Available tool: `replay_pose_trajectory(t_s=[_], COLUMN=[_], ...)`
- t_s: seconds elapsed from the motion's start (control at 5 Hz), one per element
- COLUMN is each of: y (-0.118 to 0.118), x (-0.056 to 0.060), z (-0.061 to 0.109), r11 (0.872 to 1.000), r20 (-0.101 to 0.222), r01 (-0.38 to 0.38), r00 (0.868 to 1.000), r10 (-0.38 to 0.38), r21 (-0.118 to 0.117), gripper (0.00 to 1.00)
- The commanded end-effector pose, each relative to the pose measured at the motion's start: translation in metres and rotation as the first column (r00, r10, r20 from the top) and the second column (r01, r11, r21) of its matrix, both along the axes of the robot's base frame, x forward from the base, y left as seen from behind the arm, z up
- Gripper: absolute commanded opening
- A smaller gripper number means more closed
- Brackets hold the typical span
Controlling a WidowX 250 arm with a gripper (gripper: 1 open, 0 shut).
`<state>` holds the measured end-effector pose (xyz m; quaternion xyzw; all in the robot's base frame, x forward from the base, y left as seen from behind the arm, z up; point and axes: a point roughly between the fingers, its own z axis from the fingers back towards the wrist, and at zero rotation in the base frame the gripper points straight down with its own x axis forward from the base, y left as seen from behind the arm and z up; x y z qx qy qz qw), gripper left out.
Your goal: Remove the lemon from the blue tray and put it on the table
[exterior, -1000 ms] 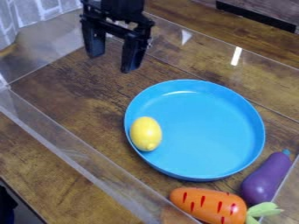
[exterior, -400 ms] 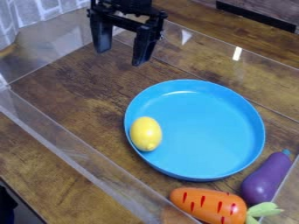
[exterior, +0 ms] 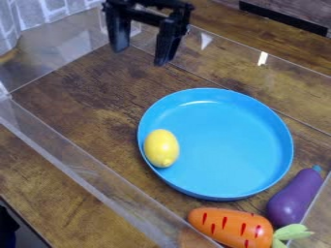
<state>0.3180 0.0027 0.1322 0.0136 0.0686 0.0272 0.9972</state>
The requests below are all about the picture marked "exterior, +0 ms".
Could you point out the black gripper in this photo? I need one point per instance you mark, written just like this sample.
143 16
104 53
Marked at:
167 14

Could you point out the yellow toy lemon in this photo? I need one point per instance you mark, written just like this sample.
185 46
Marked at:
161 148

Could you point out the blue round tray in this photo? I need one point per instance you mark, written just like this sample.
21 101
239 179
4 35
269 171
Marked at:
236 147

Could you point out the white patterned curtain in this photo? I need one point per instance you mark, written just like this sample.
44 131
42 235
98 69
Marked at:
24 14

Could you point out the purple toy eggplant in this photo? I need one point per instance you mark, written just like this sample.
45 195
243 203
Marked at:
289 203

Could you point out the orange toy carrot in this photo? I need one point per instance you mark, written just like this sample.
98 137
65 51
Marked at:
241 229

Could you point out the clear acrylic enclosure wall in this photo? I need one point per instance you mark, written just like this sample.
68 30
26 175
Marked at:
72 98

